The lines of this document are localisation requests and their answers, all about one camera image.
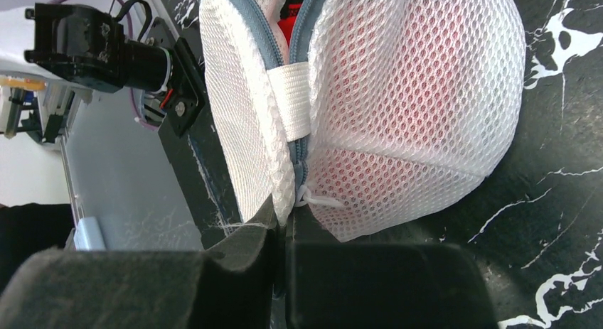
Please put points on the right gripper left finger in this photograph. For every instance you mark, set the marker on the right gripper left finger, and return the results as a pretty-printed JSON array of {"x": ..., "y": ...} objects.
[{"x": 227, "y": 286}]

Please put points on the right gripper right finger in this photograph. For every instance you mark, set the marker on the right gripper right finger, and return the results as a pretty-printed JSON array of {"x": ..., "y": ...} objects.
[{"x": 330, "y": 284}]

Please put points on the red bra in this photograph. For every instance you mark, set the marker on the red bra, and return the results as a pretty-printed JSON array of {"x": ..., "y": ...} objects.
[{"x": 288, "y": 17}]

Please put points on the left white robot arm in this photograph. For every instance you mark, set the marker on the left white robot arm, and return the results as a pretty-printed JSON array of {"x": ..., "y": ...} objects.
[{"x": 87, "y": 47}]

